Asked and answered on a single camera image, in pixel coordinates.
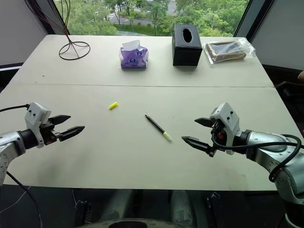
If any black tissue box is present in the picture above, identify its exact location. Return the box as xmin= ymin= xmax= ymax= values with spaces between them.
xmin=171 ymin=23 xmax=203 ymax=67

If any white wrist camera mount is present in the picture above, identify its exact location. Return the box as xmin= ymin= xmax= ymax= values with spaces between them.
xmin=24 ymin=102 xmax=52 ymax=149
xmin=209 ymin=102 xmax=241 ymax=156

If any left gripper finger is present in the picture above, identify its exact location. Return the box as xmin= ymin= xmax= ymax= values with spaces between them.
xmin=57 ymin=125 xmax=86 ymax=143
xmin=48 ymin=114 xmax=72 ymax=124

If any brown tray with dark inlay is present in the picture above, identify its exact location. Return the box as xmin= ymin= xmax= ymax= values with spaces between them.
xmin=205 ymin=41 xmax=247 ymax=63

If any clear plastic bag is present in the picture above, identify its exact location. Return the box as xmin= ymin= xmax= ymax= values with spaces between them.
xmin=203 ymin=37 xmax=256 ymax=66

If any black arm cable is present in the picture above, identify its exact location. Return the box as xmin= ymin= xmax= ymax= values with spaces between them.
xmin=212 ymin=134 xmax=304 ymax=183
xmin=0 ymin=104 xmax=42 ymax=228

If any black table bracket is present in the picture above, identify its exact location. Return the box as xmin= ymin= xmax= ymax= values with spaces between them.
xmin=206 ymin=191 xmax=222 ymax=215
xmin=75 ymin=200 xmax=92 ymax=228

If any purple soft tissue pack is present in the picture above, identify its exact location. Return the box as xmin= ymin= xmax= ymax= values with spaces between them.
xmin=119 ymin=39 xmax=150 ymax=70

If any black window post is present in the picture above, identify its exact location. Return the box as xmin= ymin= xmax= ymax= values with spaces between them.
xmin=233 ymin=0 xmax=253 ymax=38
xmin=50 ymin=0 xmax=71 ymax=36

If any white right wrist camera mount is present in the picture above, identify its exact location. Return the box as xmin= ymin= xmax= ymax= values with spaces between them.
xmin=209 ymin=102 xmax=241 ymax=156

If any brown wire stand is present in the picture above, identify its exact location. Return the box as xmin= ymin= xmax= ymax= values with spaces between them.
xmin=24 ymin=0 xmax=91 ymax=60

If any black pen with yellow tip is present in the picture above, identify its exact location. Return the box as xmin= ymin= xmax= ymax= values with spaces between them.
xmin=145 ymin=114 xmax=172 ymax=143

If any thin white cord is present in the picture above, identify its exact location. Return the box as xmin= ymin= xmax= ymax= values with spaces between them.
xmin=0 ymin=187 xmax=31 ymax=214

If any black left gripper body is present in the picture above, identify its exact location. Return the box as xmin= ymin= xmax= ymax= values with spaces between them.
xmin=39 ymin=119 xmax=61 ymax=146

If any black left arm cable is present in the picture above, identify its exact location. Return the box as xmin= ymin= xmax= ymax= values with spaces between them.
xmin=0 ymin=104 xmax=42 ymax=228

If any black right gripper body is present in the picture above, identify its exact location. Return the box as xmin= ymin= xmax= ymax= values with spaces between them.
xmin=210 ymin=119 xmax=226 ymax=152

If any grey rounded cylinder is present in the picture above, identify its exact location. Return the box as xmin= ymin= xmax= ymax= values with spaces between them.
xmin=170 ymin=190 xmax=198 ymax=224
xmin=104 ymin=190 xmax=143 ymax=224

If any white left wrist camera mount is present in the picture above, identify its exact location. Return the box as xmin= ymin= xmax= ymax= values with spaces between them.
xmin=24 ymin=102 xmax=52 ymax=149

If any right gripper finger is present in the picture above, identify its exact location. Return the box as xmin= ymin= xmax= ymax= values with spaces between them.
xmin=181 ymin=136 xmax=217 ymax=158
xmin=194 ymin=117 xmax=215 ymax=129

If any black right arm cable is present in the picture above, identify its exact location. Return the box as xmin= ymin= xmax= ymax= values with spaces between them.
xmin=212 ymin=134 xmax=304 ymax=183

